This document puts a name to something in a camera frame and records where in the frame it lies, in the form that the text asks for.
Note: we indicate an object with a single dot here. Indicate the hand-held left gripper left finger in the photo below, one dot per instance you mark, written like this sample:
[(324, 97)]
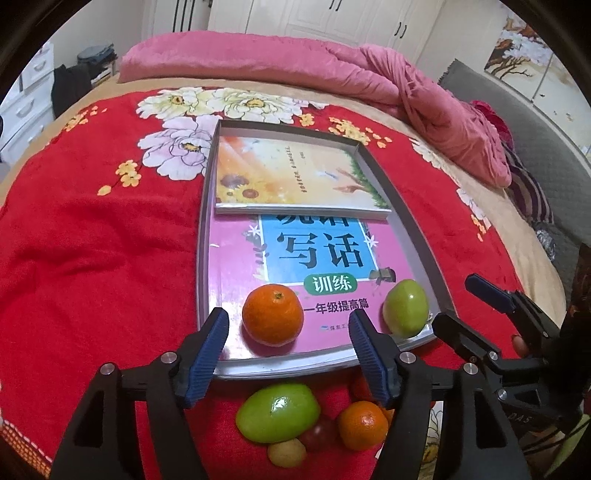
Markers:
[(205, 364)]

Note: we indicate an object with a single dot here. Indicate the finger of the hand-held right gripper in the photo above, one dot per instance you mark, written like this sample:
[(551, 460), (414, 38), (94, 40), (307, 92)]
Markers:
[(461, 337), (494, 295)]

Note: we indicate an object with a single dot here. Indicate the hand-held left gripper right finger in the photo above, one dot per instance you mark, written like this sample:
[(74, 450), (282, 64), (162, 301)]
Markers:
[(371, 360)]

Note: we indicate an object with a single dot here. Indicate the orange tangerine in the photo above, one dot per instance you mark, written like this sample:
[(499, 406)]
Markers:
[(359, 390), (362, 424), (272, 314)]

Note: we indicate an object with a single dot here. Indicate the green apple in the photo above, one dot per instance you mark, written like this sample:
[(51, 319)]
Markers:
[(278, 412), (405, 308)]

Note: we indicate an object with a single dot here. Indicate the red cherry tomato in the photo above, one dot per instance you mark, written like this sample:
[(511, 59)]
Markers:
[(321, 436)]

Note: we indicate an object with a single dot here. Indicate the grey cardboard tray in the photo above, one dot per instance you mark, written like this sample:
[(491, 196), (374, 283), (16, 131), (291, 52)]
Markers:
[(412, 249)]

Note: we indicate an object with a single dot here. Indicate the person's right hand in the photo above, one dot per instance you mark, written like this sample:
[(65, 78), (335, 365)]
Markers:
[(519, 345)]

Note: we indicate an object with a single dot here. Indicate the grey patterned cloth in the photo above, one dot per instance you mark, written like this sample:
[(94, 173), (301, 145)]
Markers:
[(547, 242)]

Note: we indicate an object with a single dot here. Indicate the beige bed sheet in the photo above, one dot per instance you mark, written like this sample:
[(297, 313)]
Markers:
[(508, 221)]

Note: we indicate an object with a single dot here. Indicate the striped pillow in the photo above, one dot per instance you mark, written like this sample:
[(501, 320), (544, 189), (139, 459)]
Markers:
[(528, 189)]

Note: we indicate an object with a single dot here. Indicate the small yellow fruit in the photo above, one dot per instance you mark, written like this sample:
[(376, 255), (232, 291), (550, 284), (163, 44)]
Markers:
[(287, 453)]

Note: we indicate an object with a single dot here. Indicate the pink cover workbook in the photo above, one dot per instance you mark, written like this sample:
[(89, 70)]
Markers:
[(323, 249)]

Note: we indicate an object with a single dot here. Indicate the grey padded headboard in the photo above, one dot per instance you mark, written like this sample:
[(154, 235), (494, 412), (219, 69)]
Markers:
[(545, 138)]

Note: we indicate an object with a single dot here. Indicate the dark red cloth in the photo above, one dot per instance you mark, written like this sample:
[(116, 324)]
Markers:
[(494, 122)]

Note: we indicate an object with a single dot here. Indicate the red floral blanket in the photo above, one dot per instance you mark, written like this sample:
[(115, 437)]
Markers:
[(92, 230)]

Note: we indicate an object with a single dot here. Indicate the sunflower cover book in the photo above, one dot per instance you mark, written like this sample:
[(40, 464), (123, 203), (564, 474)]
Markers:
[(286, 170)]

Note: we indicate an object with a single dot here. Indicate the dark hanging clothing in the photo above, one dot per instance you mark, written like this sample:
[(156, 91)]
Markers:
[(69, 90)]

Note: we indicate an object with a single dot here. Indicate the pink quilt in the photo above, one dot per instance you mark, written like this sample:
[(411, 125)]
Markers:
[(277, 60)]

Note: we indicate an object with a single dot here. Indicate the white drawer cabinet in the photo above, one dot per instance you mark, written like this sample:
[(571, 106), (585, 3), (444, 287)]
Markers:
[(27, 92)]

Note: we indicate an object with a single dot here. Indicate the pile of folded jeans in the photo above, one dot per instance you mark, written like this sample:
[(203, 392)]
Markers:
[(96, 57)]

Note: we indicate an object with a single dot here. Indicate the white wardrobe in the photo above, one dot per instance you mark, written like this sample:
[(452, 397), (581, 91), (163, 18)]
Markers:
[(300, 16)]

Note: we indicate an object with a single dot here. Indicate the tree wall painting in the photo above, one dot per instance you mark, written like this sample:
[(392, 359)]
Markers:
[(517, 50)]

